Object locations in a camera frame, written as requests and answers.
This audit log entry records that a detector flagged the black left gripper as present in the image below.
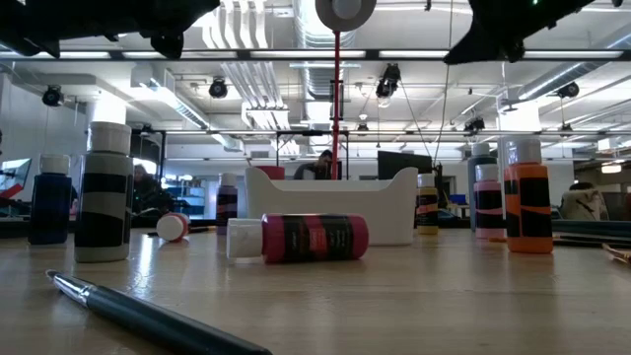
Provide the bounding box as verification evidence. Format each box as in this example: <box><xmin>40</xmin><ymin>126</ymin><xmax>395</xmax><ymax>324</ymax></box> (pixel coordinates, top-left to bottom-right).
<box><xmin>48</xmin><ymin>0</ymin><xmax>222</xmax><ymax>61</ymax></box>

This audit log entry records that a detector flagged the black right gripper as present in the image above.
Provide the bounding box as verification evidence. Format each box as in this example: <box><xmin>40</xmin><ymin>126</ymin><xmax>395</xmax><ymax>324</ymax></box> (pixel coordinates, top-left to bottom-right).
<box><xmin>443</xmin><ymin>0</ymin><xmax>558</xmax><ymax>64</ymax></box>

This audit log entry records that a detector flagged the large navy paint bottle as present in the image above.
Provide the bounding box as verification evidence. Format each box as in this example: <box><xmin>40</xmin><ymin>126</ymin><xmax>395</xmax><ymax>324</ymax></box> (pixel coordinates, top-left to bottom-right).
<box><xmin>466</xmin><ymin>141</ymin><xmax>500</xmax><ymax>233</ymax></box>

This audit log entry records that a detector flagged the small pink paint bottle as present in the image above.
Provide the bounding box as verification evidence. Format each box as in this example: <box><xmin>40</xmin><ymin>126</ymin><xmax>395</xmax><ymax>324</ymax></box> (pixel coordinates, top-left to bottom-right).
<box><xmin>472</xmin><ymin>163</ymin><xmax>506</xmax><ymax>241</ymax></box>

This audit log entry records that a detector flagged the small orange paint bottle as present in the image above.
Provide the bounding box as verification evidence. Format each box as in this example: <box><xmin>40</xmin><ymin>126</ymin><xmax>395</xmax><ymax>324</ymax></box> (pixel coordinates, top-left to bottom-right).
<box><xmin>503</xmin><ymin>137</ymin><xmax>554</xmax><ymax>254</ymax></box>

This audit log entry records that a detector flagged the small yellow paint bottle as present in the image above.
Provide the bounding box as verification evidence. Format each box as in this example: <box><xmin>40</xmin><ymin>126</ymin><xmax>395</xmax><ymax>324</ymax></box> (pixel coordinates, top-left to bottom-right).
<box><xmin>416</xmin><ymin>173</ymin><xmax>440</xmax><ymax>236</ymax></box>

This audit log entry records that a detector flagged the small purple paint bottle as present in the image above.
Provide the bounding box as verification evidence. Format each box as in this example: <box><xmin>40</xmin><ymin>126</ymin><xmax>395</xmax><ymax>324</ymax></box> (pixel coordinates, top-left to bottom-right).
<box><xmin>215</xmin><ymin>172</ymin><xmax>240</xmax><ymax>236</ymax></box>

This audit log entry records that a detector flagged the small blue paint bottle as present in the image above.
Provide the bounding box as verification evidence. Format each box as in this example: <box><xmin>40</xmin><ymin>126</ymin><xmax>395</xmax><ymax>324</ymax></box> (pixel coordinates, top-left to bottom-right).
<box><xmin>28</xmin><ymin>153</ymin><xmax>74</xmax><ymax>247</ymax></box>

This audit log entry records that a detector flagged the small grey paint bottle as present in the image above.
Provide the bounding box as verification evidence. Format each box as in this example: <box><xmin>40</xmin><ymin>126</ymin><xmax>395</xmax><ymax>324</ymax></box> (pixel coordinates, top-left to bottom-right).
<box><xmin>74</xmin><ymin>121</ymin><xmax>134</xmax><ymax>263</ymax></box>

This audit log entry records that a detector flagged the small red paint bottle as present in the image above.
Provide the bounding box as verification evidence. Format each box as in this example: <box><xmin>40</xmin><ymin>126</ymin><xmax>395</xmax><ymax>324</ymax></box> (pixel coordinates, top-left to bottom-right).
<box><xmin>156</xmin><ymin>211</ymin><xmax>190</xmax><ymax>244</ymax></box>

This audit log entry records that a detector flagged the small magenta paint bottle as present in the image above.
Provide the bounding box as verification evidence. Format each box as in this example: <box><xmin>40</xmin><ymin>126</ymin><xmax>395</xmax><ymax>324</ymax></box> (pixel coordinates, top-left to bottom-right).
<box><xmin>226</xmin><ymin>212</ymin><xmax>370</xmax><ymax>264</ymax></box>

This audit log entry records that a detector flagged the black ceiling spotlight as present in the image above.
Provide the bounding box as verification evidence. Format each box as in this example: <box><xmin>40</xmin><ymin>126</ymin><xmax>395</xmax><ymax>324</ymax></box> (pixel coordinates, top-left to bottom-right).
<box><xmin>41</xmin><ymin>84</ymin><xmax>65</xmax><ymax>108</ymax></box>
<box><xmin>556</xmin><ymin>81</ymin><xmax>582</xmax><ymax>100</ymax></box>
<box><xmin>375</xmin><ymin>62</ymin><xmax>403</xmax><ymax>100</ymax></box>
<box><xmin>208</xmin><ymin>76</ymin><xmax>229</xmax><ymax>100</ymax></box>
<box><xmin>462</xmin><ymin>116</ymin><xmax>487</xmax><ymax>135</ymax></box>

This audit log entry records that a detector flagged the black overhead rig beam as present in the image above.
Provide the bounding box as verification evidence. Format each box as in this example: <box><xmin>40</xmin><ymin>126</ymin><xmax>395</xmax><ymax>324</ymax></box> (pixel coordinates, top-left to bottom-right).
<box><xmin>0</xmin><ymin>47</ymin><xmax>631</xmax><ymax>62</ymax></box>

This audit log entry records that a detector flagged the black monitor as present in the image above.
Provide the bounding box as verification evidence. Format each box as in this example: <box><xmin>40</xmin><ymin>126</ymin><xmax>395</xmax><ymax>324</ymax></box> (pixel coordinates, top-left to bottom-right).
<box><xmin>377</xmin><ymin>150</ymin><xmax>434</xmax><ymax>181</ymax></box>

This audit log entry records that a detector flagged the red plastic cup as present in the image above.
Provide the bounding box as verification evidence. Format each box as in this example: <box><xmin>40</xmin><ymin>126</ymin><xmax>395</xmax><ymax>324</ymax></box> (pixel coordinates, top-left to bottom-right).
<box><xmin>255</xmin><ymin>165</ymin><xmax>286</xmax><ymax>181</ymax></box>

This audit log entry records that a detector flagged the person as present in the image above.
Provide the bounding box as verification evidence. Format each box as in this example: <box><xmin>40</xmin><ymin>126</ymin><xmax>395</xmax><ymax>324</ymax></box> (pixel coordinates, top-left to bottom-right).
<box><xmin>294</xmin><ymin>149</ymin><xmax>336</xmax><ymax>181</ymax></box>
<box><xmin>131</xmin><ymin>164</ymin><xmax>174</xmax><ymax>218</ymax></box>
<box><xmin>559</xmin><ymin>181</ymin><xmax>610</xmax><ymax>222</ymax></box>

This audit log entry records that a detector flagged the white plastic bin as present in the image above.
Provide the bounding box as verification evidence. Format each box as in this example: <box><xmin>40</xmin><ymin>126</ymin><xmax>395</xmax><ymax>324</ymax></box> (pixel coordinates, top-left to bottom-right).
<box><xmin>245</xmin><ymin>166</ymin><xmax>419</xmax><ymax>247</ymax></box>

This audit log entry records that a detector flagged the lit computer monitor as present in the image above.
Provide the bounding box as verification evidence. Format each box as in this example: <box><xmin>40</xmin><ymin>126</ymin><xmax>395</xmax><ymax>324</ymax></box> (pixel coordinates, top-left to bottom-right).
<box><xmin>0</xmin><ymin>157</ymin><xmax>34</xmax><ymax>193</ymax></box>

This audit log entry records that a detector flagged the dark pen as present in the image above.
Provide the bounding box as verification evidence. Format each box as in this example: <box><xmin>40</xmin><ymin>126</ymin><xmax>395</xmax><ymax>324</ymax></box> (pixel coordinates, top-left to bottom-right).
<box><xmin>45</xmin><ymin>268</ymin><xmax>274</xmax><ymax>355</ymax></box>

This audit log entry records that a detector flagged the black aluminium table frame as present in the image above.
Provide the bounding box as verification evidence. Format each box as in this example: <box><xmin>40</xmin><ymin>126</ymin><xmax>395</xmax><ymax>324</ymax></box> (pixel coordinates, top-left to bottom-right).
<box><xmin>0</xmin><ymin>215</ymin><xmax>631</xmax><ymax>239</ymax></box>

